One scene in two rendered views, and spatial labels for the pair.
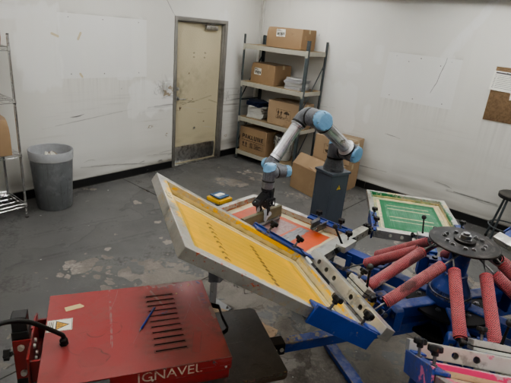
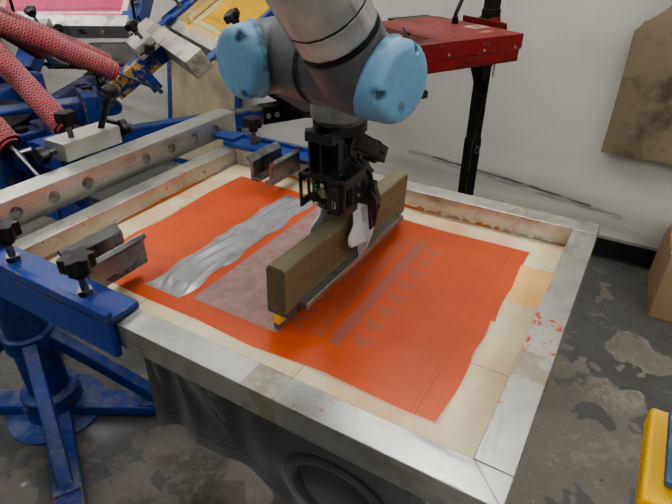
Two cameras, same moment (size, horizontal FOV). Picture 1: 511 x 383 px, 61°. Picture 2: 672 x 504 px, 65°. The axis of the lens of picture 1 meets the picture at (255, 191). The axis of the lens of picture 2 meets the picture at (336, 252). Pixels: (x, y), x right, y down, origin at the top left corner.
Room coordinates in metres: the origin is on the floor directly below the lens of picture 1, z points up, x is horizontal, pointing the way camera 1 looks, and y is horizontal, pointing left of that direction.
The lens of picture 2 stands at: (3.09, -0.17, 1.41)
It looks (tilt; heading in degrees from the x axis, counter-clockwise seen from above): 32 degrees down; 172
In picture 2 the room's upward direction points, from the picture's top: straight up
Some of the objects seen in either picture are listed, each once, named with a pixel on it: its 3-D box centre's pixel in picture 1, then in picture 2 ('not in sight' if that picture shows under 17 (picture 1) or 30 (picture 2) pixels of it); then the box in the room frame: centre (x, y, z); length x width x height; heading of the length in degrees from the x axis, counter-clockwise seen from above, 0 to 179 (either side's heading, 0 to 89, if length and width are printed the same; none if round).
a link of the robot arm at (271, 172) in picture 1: (269, 172); not in sight; (2.44, -0.07, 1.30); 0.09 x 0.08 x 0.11; 127
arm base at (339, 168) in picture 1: (334, 163); not in sight; (2.95, -0.54, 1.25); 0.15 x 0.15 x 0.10
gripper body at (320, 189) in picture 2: (266, 197); (337, 164); (2.44, -0.07, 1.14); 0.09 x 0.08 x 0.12; 142
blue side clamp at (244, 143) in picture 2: not in sight; (284, 161); (2.01, -0.13, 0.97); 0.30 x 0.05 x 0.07; 51
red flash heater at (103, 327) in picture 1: (129, 335); (417, 43); (1.21, 0.39, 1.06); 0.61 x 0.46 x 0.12; 111
